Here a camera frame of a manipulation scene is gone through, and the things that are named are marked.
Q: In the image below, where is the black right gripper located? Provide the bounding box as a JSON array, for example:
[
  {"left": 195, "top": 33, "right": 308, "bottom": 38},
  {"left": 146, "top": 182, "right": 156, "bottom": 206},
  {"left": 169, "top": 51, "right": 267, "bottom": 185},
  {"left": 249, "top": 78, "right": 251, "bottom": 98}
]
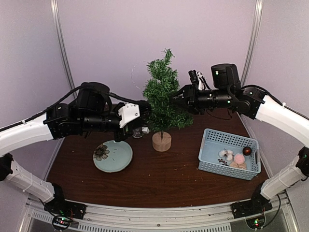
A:
[{"left": 169, "top": 83, "right": 233, "bottom": 115}]

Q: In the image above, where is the small green christmas tree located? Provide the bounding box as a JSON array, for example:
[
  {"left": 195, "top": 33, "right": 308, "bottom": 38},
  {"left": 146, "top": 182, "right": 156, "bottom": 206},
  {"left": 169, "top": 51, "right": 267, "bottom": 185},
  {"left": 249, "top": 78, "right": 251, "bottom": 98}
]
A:
[{"left": 143, "top": 49, "right": 194, "bottom": 152}]

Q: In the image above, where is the fairy light wire string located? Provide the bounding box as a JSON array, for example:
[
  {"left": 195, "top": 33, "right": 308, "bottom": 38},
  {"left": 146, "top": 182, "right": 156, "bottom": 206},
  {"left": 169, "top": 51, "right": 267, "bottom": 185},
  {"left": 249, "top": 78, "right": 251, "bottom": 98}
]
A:
[{"left": 131, "top": 61, "right": 140, "bottom": 89}]

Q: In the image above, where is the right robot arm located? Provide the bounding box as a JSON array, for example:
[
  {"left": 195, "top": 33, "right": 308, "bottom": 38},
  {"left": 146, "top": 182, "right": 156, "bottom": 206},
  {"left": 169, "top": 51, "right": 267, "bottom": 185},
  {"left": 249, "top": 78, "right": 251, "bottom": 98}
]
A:
[{"left": 170, "top": 84, "right": 309, "bottom": 214}]

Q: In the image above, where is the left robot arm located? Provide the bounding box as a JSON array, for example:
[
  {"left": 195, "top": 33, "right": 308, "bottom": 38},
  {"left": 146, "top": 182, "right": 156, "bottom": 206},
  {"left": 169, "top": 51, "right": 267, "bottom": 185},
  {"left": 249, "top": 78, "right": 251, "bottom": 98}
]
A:
[{"left": 0, "top": 103, "right": 140, "bottom": 215}]

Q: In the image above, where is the clear drinking glass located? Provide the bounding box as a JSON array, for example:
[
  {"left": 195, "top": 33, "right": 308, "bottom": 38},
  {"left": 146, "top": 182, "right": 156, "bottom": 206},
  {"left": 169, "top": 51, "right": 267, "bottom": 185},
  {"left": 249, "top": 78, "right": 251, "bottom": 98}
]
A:
[{"left": 132, "top": 128, "right": 143, "bottom": 138}]

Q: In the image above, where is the light green floral plate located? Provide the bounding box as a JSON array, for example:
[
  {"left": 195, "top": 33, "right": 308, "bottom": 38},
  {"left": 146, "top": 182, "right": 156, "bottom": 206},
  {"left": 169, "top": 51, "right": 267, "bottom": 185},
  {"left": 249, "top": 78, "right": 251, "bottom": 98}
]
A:
[{"left": 93, "top": 140, "right": 133, "bottom": 173}]

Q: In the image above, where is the blue plastic basket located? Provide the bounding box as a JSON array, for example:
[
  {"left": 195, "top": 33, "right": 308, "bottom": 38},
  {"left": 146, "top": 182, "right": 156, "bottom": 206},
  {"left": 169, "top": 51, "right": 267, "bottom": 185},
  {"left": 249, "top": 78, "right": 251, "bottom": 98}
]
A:
[{"left": 198, "top": 129, "right": 261, "bottom": 180}]

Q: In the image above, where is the white cotton flower ornament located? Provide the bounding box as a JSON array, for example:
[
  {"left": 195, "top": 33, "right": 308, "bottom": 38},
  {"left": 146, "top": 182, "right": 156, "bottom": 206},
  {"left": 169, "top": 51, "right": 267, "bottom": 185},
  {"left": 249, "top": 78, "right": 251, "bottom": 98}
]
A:
[{"left": 218, "top": 149, "right": 234, "bottom": 161}]

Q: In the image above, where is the pink pompom ornament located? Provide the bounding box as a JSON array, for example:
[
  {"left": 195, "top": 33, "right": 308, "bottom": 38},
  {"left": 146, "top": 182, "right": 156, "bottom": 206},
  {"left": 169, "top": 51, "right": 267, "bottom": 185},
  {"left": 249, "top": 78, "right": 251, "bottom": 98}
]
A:
[{"left": 233, "top": 153, "right": 245, "bottom": 165}]

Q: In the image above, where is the dark red bauble ornament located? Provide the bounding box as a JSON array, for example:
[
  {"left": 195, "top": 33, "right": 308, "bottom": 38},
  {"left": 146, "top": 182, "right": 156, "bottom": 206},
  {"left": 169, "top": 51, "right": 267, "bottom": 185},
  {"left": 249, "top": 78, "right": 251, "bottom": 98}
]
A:
[{"left": 242, "top": 146, "right": 252, "bottom": 156}]

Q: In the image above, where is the beige burlap bow ornament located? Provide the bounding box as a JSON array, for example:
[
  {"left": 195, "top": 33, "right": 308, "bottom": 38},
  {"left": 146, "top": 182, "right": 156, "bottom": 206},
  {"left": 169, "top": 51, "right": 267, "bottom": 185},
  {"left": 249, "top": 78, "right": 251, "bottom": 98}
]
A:
[{"left": 229, "top": 161, "right": 247, "bottom": 170}]

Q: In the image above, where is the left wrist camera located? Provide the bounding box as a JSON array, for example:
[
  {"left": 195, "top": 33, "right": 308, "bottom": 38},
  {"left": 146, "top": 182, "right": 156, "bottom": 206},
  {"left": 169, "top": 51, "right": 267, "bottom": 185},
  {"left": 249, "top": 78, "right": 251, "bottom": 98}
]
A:
[{"left": 117, "top": 103, "right": 140, "bottom": 129}]

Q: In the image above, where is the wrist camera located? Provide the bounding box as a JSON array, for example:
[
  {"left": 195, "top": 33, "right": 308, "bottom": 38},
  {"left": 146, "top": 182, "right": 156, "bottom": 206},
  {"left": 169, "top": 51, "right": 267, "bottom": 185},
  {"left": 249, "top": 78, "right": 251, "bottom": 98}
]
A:
[
  {"left": 188, "top": 70, "right": 210, "bottom": 90},
  {"left": 117, "top": 103, "right": 140, "bottom": 129}
]

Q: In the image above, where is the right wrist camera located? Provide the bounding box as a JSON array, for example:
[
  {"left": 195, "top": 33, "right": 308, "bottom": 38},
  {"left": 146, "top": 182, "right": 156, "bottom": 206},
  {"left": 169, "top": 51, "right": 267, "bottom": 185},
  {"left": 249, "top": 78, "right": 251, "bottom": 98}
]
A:
[{"left": 188, "top": 70, "right": 210, "bottom": 90}]

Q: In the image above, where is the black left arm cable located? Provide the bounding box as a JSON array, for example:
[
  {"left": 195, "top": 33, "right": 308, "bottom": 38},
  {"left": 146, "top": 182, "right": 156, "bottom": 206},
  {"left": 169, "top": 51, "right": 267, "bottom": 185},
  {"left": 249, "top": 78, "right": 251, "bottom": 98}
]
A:
[{"left": 0, "top": 82, "right": 150, "bottom": 132}]

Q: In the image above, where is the left aluminium frame post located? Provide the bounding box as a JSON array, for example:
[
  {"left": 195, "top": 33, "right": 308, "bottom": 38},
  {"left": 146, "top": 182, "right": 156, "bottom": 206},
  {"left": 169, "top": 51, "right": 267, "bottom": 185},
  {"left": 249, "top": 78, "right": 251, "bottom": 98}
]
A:
[{"left": 50, "top": 0, "right": 75, "bottom": 89}]

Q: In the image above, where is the aluminium frame post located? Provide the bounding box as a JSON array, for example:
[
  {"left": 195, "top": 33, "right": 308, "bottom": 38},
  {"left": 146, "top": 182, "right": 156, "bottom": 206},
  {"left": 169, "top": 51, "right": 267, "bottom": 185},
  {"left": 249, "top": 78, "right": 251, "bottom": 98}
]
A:
[
  {"left": 241, "top": 0, "right": 264, "bottom": 86},
  {"left": 50, "top": 0, "right": 75, "bottom": 89}
]

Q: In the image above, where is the front aluminium rail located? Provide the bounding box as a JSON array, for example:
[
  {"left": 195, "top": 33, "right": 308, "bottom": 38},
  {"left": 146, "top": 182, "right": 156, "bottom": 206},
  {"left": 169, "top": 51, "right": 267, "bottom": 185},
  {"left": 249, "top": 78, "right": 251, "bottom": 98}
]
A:
[{"left": 24, "top": 198, "right": 297, "bottom": 232}]

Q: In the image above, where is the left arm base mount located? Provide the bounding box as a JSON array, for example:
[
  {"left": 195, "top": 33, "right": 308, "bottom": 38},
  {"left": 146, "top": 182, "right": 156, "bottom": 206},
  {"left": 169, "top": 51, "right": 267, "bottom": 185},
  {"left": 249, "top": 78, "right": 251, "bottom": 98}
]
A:
[{"left": 43, "top": 183, "right": 86, "bottom": 232}]

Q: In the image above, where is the right aluminium frame post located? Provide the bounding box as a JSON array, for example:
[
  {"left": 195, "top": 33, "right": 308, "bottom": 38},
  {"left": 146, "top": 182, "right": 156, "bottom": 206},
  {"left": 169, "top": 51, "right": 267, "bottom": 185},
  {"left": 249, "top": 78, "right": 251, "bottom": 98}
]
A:
[{"left": 241, "top": 0, "right": 264, "bottom": 86}]

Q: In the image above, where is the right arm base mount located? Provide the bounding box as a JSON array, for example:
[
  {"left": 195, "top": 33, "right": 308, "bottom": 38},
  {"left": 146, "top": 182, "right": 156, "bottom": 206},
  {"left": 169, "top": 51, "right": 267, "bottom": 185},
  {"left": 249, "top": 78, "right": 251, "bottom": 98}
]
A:
[{"left": 231, "top": 184, "right": 272, "bottom": 230}]

